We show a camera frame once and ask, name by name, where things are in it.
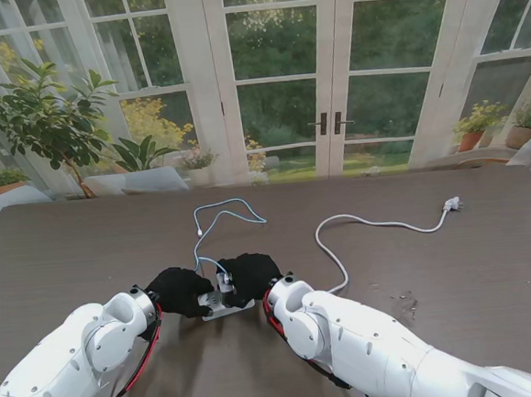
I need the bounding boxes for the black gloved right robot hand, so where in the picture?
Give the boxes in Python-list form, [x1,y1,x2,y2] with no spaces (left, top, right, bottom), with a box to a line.
[216,249,287,312]

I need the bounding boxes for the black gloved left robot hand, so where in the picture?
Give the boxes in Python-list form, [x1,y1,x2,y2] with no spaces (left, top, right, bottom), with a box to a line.
[142,264,216,323]

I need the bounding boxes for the grey charger adapter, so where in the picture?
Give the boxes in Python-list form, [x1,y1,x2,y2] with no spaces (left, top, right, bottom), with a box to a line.
[214,269,238,307]

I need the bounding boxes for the white power strip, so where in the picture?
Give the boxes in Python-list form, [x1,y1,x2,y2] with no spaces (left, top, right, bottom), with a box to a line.
[196,287,258,323]

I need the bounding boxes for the light blue USB cable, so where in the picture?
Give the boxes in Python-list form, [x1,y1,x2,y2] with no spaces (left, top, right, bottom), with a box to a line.
[188,195,273,288]

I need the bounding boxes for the grey armchair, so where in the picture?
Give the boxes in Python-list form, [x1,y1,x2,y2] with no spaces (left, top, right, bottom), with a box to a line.
[82,164,191,200]

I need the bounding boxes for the flowering plant in white pot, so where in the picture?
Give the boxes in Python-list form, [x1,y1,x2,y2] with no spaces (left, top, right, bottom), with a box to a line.
[178,145,223,188]

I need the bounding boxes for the broad leaf green plant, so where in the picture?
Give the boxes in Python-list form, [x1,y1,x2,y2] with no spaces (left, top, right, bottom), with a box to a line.
[111,131,182,174]

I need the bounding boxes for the grey sofa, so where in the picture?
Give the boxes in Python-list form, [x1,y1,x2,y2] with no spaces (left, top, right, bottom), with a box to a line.
[0,183,55,225]

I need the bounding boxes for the white french door leaf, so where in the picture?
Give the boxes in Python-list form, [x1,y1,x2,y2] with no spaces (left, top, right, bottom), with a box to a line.
[326,0,492,175]
[201,0,348,189]

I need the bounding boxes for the small plant in terracotta pot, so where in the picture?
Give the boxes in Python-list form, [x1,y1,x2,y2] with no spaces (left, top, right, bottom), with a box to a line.
[0,165,31,195]

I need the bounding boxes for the tall leafy potted tree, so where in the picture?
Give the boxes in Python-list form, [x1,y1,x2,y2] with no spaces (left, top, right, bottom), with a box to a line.
[0,51,128,206]

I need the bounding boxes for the wooden round side table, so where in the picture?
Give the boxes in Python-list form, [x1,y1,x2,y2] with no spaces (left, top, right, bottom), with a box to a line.
[422,149,512,172]

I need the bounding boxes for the yellow-green plant in terracotta pot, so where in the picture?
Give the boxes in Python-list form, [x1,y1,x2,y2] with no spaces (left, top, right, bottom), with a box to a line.
[450,99,511,153]

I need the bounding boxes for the green plant in beige pot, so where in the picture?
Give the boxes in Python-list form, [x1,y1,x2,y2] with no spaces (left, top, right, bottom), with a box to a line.
[501,96,531,151]

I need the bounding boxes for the dark door handle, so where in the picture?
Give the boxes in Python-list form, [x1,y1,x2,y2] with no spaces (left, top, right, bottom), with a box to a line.
[331,110,356,134]
[304,112,329,137]

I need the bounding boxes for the white power cord with plug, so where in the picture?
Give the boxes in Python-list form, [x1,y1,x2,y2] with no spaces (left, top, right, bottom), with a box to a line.
[311,194,473,295]

